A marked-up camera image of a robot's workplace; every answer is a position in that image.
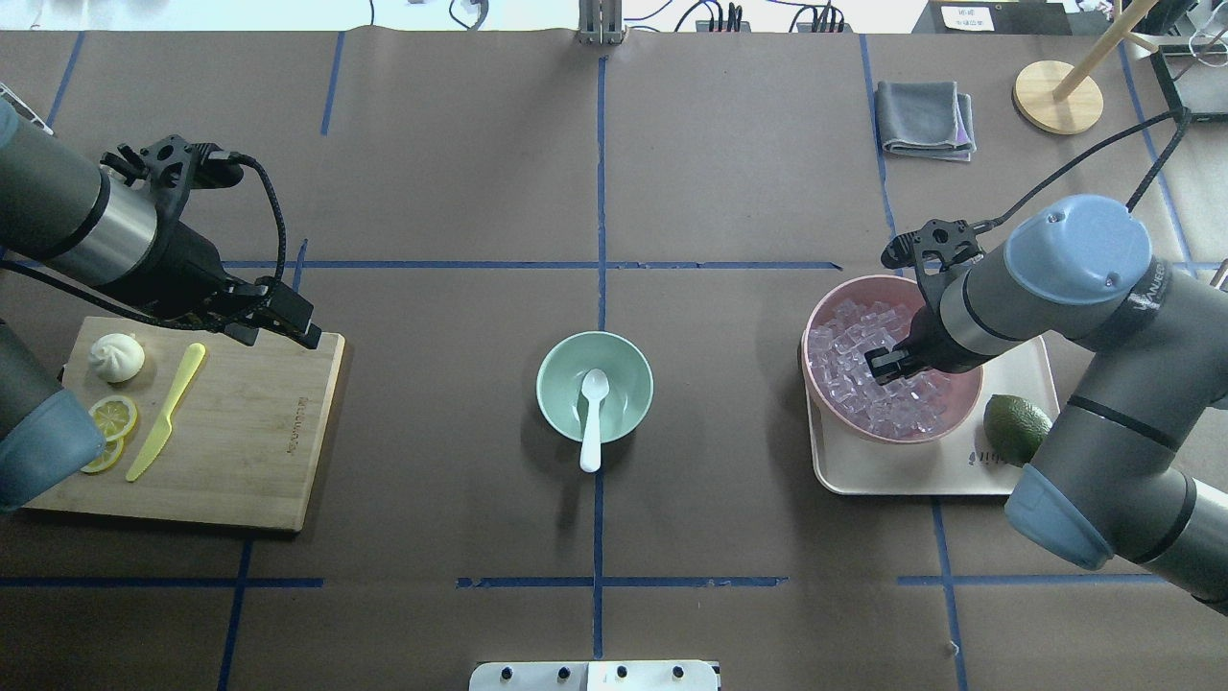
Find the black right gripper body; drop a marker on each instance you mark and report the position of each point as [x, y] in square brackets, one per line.
[927, 345]

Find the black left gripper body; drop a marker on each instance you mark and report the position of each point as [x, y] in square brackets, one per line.
[182, 271]

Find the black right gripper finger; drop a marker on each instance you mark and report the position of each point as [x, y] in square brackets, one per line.
[888, 365]

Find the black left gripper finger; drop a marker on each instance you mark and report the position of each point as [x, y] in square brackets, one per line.
[279, 310]

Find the white plastic spoon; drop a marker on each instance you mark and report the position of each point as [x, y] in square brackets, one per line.
[593, 422]

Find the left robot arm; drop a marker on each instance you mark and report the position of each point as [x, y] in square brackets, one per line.
[110, 232]

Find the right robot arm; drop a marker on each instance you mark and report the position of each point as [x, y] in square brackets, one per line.
[1101, 484]

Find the pink bowl of ice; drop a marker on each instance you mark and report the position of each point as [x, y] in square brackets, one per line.
[857, 369]

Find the mint green bowl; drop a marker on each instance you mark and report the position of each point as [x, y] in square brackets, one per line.
[631, 384]

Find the white steamed bun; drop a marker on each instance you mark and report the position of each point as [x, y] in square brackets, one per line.
[116, 357]

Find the green lime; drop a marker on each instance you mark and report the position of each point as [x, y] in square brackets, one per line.
[1014, 427]

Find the cream serving tray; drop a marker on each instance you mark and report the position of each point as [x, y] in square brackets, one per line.
[961, 463]

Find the bamboo cutting board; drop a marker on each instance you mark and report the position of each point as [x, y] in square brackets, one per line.
[247, 435]

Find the upper lemon slice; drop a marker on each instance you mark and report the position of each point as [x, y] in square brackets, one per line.
[115, 416]

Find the lemon slice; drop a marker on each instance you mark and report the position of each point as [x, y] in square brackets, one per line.
[110, 455]
[115, 416]

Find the yellow plastic knife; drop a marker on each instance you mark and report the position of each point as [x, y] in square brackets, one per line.
[162, 427]

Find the lower lemon slice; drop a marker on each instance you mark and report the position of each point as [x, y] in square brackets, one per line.
[110, 455]

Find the folded grey cloth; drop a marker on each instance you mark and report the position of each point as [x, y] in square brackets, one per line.
[933, 120]

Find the wooden mug tree stand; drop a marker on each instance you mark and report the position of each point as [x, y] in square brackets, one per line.
[1063, 98]

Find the black power strip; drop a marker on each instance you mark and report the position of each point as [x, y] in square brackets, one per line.
[725, 17]

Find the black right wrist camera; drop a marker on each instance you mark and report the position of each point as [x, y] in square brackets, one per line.
[947, 243]

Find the aluminium frame post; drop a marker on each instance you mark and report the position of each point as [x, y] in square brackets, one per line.
[601, 22]

